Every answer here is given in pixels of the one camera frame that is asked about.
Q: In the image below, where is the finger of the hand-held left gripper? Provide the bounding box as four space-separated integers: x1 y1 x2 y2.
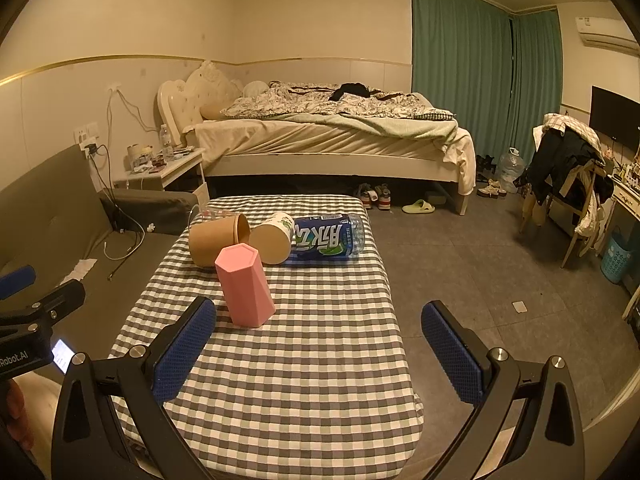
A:
0 266 37 300
0 279 86 336

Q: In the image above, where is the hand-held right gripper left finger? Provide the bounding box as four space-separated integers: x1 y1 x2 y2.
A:
50 296 217 480

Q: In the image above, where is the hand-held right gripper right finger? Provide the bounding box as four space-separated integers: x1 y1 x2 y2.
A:
421 300 586 480

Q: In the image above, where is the pink hexagonal cup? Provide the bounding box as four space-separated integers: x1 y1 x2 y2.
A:
215 242 277 327

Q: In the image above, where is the brown paper cup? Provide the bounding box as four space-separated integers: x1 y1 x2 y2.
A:
188 213 252 268

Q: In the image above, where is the white paper cup green print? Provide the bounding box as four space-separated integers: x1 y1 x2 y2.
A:
248 211 296 266

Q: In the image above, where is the clear plastic cup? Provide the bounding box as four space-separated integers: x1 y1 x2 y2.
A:
189 206 236 224

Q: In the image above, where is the person's left hand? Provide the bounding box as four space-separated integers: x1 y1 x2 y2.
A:
7 382 31 442

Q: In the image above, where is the grey sofa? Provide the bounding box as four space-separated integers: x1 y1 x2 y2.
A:
0 144 201 356

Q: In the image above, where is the checkered tablecloth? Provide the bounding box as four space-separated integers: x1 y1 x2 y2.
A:
107 194 423 480

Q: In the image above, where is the green slipper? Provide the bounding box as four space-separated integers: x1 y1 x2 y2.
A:
402 199 441 215

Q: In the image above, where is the wooden chair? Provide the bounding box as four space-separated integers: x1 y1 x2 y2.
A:
519 160 608 269

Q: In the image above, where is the pair of white shoes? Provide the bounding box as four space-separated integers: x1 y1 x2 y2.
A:
476 178 507 199

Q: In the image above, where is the white nightstand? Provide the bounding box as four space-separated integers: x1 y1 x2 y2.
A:
114 147 211 208

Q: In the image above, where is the blue label plastic bottle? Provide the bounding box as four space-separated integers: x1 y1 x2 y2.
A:
290 212 371 263

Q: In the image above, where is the blue laundry basket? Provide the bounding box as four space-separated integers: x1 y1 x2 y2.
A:
600 225 636 285

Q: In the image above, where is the large clear water jug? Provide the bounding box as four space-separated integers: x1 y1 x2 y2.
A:
496 147 526 193

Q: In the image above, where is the dark jacket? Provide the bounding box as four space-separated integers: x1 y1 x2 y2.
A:
526 127 615 207

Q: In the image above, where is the white bed with headboard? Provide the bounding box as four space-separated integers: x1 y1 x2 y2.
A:
157 60 477 216

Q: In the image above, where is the beige pillow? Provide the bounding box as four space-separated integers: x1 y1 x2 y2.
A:
200 102 237 121

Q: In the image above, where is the pale green bed sheet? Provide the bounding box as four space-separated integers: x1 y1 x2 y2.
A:
195 111 476 173

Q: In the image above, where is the plaid shirt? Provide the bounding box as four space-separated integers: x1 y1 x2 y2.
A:
542 112 604 153

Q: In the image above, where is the patterned quilt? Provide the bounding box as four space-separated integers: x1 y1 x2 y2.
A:
220 82 458 123

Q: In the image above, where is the black garment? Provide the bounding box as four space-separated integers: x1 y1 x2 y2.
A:
330 82 372 102

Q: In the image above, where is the narrow green curtain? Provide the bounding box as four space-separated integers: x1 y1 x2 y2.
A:
510 7 564 157

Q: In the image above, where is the black monitor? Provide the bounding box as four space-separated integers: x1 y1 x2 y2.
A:
589 86 640 154

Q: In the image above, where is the wide green curtain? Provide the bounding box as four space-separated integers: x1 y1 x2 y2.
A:
410 0 516 161

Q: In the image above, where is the white air conditioner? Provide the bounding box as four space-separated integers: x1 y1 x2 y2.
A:
574 15 640 54

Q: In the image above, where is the white charging cable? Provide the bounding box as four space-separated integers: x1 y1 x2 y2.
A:
102 200 147 262

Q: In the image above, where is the black charger with cable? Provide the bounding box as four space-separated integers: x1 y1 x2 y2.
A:
84 143 132 235

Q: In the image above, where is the small wall socket with cable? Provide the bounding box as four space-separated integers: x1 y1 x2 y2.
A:
106 81 162 134

